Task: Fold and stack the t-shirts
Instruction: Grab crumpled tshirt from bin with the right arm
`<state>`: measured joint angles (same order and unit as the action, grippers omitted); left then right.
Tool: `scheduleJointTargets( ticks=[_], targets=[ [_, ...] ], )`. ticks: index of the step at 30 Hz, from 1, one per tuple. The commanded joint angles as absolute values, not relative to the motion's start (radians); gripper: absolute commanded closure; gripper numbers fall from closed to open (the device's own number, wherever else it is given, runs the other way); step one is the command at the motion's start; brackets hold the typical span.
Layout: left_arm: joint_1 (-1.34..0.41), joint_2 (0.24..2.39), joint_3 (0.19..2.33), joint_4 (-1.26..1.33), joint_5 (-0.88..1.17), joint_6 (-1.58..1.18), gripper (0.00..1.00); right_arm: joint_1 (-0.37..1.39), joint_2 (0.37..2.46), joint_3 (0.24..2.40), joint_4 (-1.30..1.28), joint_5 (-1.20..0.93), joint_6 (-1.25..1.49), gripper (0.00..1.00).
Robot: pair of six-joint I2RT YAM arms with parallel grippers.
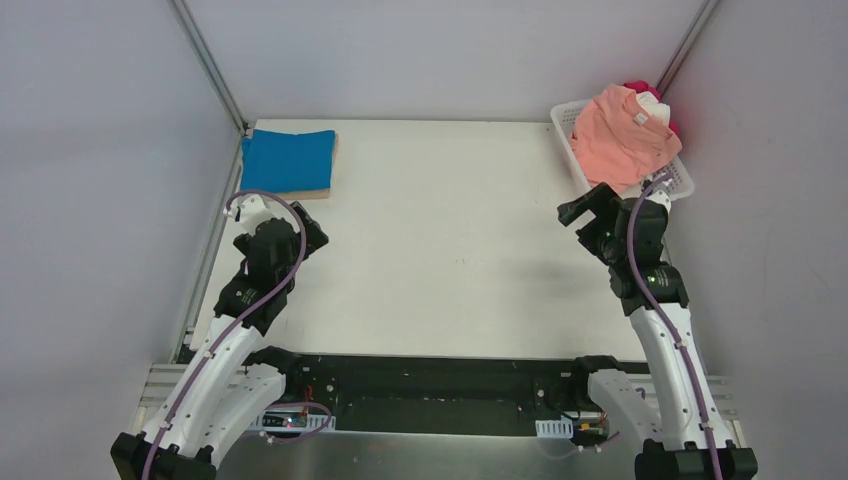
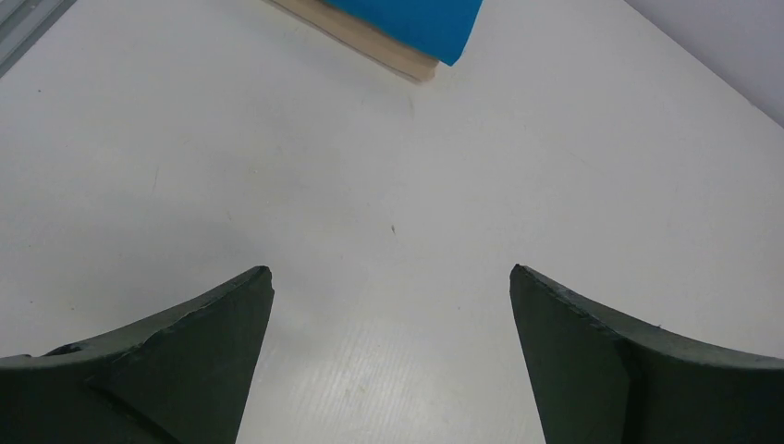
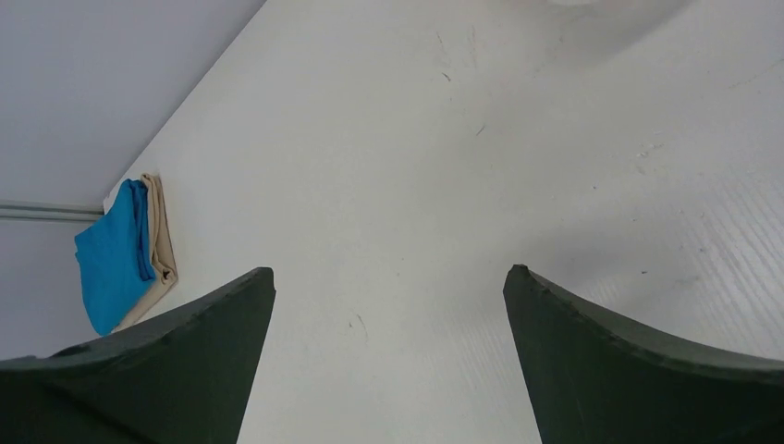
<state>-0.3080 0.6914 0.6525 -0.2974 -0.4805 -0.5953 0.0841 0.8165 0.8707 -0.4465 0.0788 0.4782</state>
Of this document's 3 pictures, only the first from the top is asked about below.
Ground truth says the salmon pink t shirt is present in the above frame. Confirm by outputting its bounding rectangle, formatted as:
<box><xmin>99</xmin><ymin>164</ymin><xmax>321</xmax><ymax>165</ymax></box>
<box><xmin>568</xmin><ymin>85</ymin><xmax>682</xmax><ymax>193</ymax></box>

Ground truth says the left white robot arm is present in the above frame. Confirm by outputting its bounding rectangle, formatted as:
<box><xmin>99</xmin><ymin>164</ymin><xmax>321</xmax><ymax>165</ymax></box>
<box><xmin>110</xmin><ymin>191</ymin><xmax>329</xmax><ymax>479</ymax></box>

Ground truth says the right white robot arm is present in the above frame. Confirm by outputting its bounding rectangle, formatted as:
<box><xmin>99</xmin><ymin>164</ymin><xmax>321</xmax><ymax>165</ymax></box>
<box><xmin>557</xmin><ymin>180</ymin><xmax>759</xmax><ymax>479</ymax></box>

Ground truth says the folded blue t shirt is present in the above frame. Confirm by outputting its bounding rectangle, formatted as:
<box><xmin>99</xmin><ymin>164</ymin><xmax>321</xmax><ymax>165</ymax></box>
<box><xmin>239</xmin><ymin>129</ymin><xmax>337</xmax><ymax>194</ymax></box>

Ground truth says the white plastic basket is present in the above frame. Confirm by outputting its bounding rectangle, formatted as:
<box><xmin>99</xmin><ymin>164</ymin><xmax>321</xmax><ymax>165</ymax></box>
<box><xmin>550</xmin><ymin>100</ymin><xmax>695</xmax><ymax>201</ymax></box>

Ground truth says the crumpled white t shirt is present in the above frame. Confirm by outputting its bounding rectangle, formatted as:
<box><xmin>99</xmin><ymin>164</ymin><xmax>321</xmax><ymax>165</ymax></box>
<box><xmin>636</xmin><ymin>91</ymin><xmax>671</xmax><ymax>127</ymax></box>

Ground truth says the magenta red t shirt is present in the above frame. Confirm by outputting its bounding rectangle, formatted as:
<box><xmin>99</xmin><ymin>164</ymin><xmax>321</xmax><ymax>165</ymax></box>
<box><xmin>623</xmin><ymin>80</ymin><xmax>680</xmax><ymax>137</ymax></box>

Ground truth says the left electronics board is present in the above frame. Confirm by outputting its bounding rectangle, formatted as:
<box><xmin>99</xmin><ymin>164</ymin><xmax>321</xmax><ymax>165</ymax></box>
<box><xmin>262</xmin><ymin>411</ymin><xmax>308</xmax><ymax>429</ymax></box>

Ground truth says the electronics board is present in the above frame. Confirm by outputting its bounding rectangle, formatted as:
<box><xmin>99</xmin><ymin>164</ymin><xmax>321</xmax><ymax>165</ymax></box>
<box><xmin>262</xmin><ymin>411</ymin><xmax>308</xmax><ymax>429</ymax></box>
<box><xmin>571</xmin><ymin>412</ymin><xmax>611</xmax><ymax>446</ymax></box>

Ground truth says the right electronics board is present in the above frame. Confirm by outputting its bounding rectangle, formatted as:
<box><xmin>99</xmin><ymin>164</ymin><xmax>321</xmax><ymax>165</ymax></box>
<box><xmin>571</xmin><ymin>412</ymin><xmax>611</xmax><ymax>446</ymax></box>

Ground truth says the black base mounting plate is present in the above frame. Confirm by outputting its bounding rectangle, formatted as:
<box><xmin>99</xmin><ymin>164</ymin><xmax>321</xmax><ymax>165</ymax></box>
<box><xmin>284</xmin><ymin>355</ymin><xmax>648</xmax><ymax>437</ymax></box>

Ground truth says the aluminium frame rail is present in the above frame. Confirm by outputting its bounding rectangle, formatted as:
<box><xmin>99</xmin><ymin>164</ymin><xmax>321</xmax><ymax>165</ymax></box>
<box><xmin>169</xmin><ymin>0</ymin><xmax>248</xmax><ymax>136</ymax></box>

